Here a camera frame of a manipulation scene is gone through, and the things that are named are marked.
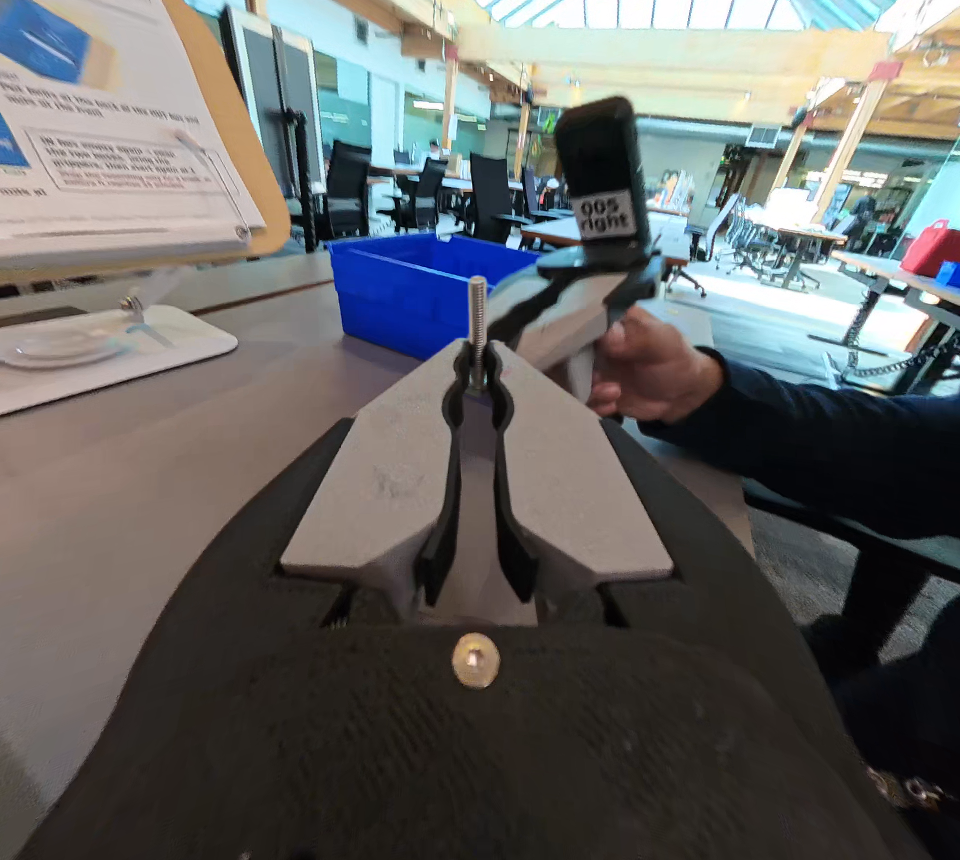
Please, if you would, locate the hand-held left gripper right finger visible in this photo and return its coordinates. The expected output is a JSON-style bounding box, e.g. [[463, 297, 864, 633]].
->
[[482, 341, 676, 626]]

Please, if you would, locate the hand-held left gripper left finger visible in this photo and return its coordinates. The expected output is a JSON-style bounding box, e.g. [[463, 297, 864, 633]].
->
[[279, 338, 471, 615]]

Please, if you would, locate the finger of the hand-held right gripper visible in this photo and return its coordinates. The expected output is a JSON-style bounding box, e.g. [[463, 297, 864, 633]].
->
[[513, 273, 630, 375], [486, 270, 571, 345]]

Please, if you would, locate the steel bolt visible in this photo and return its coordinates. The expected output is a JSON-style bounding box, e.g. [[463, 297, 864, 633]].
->
[[466, 275, 491, 393]]

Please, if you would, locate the person's right forearm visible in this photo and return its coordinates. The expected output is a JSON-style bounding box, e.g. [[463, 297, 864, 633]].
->
[[641, 348, 960, 540]]

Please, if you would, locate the person's right hand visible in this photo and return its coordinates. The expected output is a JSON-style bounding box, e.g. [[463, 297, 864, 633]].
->
[[586, 307, 726, 425]]

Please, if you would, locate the row of black office chairs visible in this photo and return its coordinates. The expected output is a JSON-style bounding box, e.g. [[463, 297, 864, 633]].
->
[[315, 140, 575, 248]]

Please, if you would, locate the blue plastic bin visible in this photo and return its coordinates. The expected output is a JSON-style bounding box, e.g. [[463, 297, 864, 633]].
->
[[326, 232, 543, 361]]

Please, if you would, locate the white document stand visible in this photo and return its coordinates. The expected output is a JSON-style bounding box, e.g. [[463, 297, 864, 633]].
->
[[0, 271, 240, 418]]

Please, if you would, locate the office desk with black legs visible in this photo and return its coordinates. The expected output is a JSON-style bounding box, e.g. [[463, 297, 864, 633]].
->
[[808, 248, 960, 389]]

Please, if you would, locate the black framed whiteboard panel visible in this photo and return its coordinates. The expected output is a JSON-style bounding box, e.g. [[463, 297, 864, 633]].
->
[[219, 5, 325, 255]]

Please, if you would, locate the person's leg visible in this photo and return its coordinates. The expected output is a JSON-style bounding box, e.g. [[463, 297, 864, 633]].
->
[[742, 481, 960, 860]]

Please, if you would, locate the red bag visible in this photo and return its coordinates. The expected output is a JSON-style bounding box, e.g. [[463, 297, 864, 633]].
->
[[899, 218, 960, 278]]

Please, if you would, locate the laminated instruction sheet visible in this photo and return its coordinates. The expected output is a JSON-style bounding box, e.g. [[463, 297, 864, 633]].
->
[[0, 0, 267, 248]]

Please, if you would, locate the black coiled cable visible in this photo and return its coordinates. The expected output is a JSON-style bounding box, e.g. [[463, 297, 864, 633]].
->
[[843, 338, 960, 383]]

